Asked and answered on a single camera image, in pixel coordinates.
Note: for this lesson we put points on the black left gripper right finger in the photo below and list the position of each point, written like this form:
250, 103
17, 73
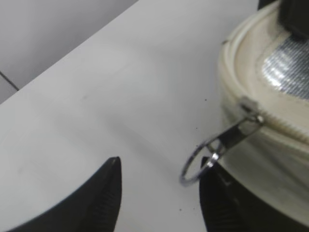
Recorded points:
254, 198

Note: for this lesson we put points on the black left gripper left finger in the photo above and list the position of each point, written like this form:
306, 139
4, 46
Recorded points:
94, 206

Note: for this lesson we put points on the silver ring zipper pull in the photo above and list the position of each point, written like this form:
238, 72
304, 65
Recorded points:
217, 146

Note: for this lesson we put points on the cream canvas zipper bag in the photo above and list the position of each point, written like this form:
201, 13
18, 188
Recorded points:
263, 72

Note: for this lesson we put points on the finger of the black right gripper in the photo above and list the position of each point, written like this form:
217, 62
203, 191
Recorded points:
294, 16

